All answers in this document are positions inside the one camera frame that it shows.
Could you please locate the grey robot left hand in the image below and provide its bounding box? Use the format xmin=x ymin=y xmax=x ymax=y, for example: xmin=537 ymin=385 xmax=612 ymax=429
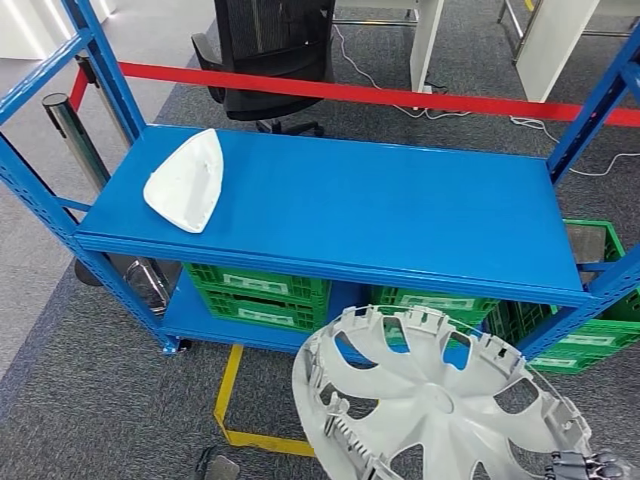
xmin=193 ymin=445 xmax=217 ymax=480

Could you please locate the grey plastic wheel hubcap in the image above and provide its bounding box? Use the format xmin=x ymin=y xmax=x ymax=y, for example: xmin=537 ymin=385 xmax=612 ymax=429
xmin=291 ymin=304 xmax=593 ymax=480

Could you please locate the white triangular plastic part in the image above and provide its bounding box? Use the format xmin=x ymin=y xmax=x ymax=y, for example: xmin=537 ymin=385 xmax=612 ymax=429
xmin=143 ymin=127 xmax=224 ymax=235

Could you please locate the blue metal shelf rack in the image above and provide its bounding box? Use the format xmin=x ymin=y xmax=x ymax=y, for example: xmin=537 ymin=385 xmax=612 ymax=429
xmin=0 ymin=0 xmax=640 ymax=362

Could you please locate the green plastic crate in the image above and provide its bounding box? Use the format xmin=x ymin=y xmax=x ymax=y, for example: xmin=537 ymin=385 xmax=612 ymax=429
xmin=182 ymin=263 xmax=332 ymax=307
xmin=370 ymin=286 xmax=501 ymax=327
xmin=487 ymin=218 xmax=640 ymax=347
xmin=527 ymin=317 xmax=640 ymax=376
xmin=199 ymin=291 xmax=330 ymax=335

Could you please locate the black thin pole stand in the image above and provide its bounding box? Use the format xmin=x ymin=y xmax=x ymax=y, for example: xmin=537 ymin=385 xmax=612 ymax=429
xmin=73 ymin=258 xmax=104 ymax=289

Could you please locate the red barrier belt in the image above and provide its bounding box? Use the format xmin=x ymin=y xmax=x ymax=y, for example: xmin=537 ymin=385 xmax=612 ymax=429
xmin=69 ymin=60 xmax=640 ymax=128

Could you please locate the black mesh office chair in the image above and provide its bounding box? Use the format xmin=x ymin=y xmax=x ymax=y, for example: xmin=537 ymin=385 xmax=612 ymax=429
xmin=191 ymin=0 xmax=337 ymax=138

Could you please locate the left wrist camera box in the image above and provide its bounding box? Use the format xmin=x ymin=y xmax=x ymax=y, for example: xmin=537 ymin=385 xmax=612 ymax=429
xmin=205 ymin=454 xmax=242 ymax=480

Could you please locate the chrome stanchion post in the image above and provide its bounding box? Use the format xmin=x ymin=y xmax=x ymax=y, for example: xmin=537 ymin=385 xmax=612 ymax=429
xmin=41 ymin=92 xmax=171 ymax=317
xmin=75 ymin=54 xmax=133 ymax=148

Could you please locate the white floor cable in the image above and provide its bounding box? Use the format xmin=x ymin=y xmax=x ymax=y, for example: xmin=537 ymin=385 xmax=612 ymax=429
xmin=332 ymin=23 xmax=472 ymax=122
xmin=509 ymin=115 xmax=640 ymax=178

